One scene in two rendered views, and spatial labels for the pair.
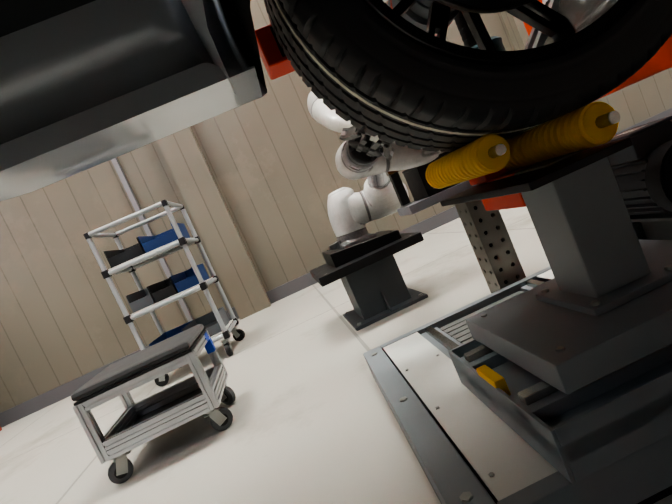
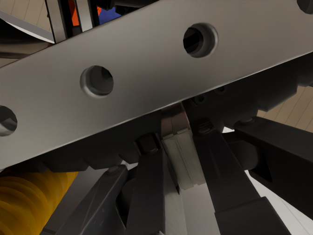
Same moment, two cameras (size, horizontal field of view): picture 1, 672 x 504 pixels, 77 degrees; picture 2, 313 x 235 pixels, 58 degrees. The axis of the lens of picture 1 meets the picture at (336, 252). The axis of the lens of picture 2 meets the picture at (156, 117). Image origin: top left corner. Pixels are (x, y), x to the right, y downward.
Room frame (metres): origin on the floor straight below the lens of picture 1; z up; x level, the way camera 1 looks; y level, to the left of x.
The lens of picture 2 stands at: (1.00, -0.19, 0.68)
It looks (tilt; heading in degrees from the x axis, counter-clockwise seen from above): 14 degrees down; 179
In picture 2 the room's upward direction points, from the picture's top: 24 degrees clockwise
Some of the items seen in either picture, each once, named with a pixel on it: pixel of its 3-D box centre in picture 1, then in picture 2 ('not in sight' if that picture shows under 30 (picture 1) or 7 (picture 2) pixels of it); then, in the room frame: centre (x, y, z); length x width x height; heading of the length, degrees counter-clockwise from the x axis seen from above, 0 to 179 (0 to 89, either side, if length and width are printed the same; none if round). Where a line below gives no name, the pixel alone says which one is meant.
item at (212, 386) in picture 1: (164, 395); not in sight; (1.53, 0.78, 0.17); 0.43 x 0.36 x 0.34; 98
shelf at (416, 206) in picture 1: (458, 187); not in sight; (1.49, -0.49, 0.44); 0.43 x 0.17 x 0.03; 94
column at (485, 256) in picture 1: (490, 242); not in sight; (1.50, -0.52, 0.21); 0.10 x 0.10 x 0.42; 4
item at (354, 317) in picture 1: (371, 280); not in sight; (2.09, -0.10, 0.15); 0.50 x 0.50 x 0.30; 7
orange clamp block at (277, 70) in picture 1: (284, 48); not in sight; (0.84, -0.07, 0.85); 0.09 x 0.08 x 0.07; 94
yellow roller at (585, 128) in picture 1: (547, 141); not in sight; (0.70, -0.39, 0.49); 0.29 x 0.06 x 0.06; 4
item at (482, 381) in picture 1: (623, 337); not in sight; (0.70, -0.39, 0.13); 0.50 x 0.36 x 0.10; 94
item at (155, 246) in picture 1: (171, 290); not in sight; (2.69, 1.05, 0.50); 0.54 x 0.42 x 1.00; 94
